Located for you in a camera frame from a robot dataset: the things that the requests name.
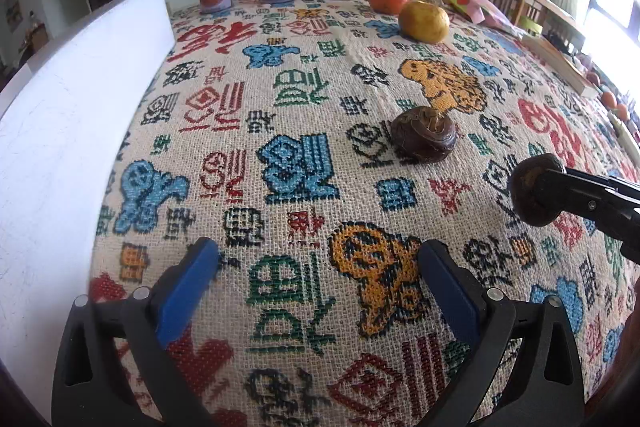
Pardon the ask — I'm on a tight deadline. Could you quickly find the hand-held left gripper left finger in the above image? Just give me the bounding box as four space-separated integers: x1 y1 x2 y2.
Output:
51 237 221 427

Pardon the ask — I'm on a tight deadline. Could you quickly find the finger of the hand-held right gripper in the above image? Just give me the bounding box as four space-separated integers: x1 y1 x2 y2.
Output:
547 166 640 264

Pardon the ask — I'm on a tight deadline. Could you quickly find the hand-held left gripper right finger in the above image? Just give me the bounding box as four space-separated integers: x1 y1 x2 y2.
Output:
417 239 586 427

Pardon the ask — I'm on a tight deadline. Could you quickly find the dark brown mangosteen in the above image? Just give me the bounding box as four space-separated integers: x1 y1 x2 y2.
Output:
507 153 568 227

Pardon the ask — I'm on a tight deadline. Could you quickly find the brown water chestnut on cloth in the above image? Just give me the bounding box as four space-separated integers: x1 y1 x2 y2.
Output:
390 105 457 164

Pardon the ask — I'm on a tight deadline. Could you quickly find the printed woven tablecloth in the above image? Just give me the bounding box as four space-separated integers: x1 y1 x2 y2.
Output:
90 0 640 427

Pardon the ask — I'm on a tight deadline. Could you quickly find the pink and yellow snack bag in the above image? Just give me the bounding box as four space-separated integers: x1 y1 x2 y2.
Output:
444 0 516 28

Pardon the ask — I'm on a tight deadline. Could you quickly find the yellow pear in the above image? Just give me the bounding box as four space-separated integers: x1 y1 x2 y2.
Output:
398 0 451 44

